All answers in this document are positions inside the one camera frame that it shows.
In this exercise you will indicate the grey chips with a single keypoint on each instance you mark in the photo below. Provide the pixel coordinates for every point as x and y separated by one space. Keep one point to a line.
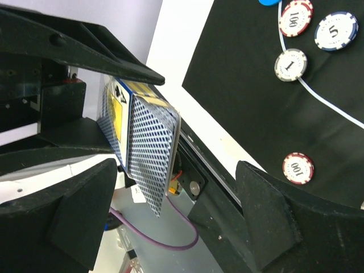
290 65

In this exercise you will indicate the blue small blind button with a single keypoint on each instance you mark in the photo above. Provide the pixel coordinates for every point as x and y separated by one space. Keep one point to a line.
269 2

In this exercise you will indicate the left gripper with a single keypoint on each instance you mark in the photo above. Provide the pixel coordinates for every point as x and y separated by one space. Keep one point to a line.
41 90

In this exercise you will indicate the red white chip front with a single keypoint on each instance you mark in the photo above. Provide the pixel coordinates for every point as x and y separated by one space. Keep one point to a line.
298 168

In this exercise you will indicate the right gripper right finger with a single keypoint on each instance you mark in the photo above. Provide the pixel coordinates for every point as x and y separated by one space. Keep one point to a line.
291 230

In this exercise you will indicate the blue backed card fan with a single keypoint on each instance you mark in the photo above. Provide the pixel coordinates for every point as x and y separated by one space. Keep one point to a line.
153 138

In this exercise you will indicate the red white 100 chip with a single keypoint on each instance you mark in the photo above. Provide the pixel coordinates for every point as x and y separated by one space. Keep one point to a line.
295 18

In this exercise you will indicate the blue chips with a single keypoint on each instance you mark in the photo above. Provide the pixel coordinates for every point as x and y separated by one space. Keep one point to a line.
336 31

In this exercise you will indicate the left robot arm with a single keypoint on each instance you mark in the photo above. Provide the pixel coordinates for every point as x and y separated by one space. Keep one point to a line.
33 179

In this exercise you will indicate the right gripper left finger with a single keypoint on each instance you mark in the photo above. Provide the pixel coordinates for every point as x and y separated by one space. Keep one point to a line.
60 228

